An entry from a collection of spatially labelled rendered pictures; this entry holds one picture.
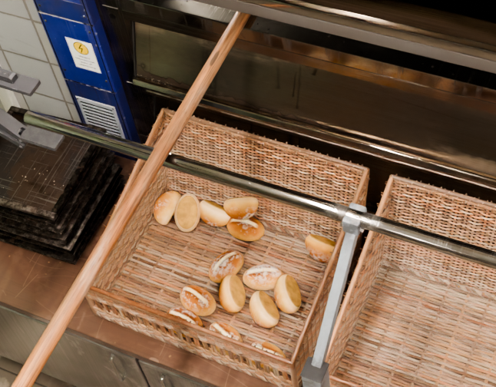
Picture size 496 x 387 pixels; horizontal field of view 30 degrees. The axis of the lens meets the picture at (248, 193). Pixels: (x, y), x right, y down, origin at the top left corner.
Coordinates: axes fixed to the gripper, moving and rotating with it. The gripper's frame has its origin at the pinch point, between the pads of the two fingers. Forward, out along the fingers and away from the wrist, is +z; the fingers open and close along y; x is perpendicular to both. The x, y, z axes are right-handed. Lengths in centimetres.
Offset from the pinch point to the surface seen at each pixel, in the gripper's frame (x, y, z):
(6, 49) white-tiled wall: -55, 61, -67
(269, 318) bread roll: -18, 84, 24
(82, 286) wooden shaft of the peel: 13.6, 28.1, 7.3
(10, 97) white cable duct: -53, 80, -72
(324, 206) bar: -19, 31, 40
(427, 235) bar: -19, 31, 59
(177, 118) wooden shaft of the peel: -25.8, 27.5, 6.0
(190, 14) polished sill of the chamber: -55, 30, -7
